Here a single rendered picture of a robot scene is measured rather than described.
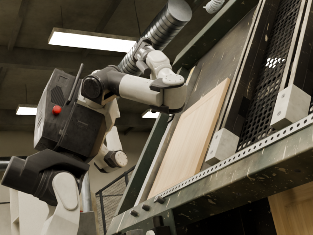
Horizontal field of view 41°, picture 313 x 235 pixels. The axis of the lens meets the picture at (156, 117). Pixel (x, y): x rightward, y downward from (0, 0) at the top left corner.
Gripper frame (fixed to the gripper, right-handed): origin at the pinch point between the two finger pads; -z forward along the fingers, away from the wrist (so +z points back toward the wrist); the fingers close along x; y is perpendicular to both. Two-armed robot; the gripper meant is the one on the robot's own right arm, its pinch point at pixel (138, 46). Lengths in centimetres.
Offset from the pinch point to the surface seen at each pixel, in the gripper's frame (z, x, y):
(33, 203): -259, 276, 116
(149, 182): 21, 53, 32
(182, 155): 34, 29, 29
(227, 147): 71, 6, 13
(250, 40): 33, -29, 26
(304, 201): 97, 4, 28
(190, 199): 75, 27, 9
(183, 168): 44, 30, 25
